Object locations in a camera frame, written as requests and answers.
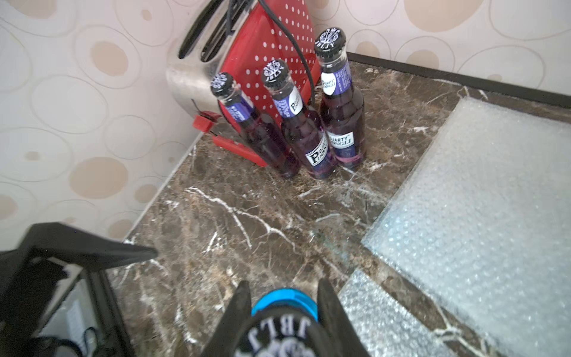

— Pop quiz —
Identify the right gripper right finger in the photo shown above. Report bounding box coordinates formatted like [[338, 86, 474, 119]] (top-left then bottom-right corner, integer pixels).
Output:
[[317, 278, 370, 357]]

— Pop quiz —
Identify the purple bottle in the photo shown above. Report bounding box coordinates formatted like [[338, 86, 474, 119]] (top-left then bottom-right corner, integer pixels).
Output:
[[314, 27, 366, 169], [261, 59, 337, 179], [211, 72, 300, 179]]

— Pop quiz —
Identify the purple bottle front left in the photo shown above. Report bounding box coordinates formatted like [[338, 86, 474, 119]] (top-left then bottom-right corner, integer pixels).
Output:
[[211, 72, 300, 179]]

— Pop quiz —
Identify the purple bottle rear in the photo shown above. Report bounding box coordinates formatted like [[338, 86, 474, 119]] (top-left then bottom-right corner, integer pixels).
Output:
[[314, 27, 366, 169]]

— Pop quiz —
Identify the stack of bubble wrap sheets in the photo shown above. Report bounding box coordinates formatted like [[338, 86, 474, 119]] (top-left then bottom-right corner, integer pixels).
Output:
[[363, 98, 570, 356]]

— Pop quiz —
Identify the black toaster power cord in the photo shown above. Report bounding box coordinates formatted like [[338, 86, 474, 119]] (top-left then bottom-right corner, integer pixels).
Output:
[[225, 0, 318, 106]]

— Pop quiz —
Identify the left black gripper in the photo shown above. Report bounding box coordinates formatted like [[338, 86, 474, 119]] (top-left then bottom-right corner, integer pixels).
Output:
[[1, 223, 159, 356]]

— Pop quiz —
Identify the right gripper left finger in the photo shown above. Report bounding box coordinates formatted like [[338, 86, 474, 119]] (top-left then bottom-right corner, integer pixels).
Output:
[[200, 281, 252, 357]]

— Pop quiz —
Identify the blue liquid glass bottle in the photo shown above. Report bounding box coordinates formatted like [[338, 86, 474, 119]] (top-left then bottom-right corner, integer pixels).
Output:
[[230, 288, 335, 356]]

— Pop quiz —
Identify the red and chrome toaster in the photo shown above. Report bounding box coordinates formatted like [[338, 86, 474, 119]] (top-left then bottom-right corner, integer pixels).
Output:
[[166, 1, 320, 167]]

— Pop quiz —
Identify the purple bottle middle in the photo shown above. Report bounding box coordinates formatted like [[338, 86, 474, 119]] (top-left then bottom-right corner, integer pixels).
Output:
[[261, 59, 337, 179]]

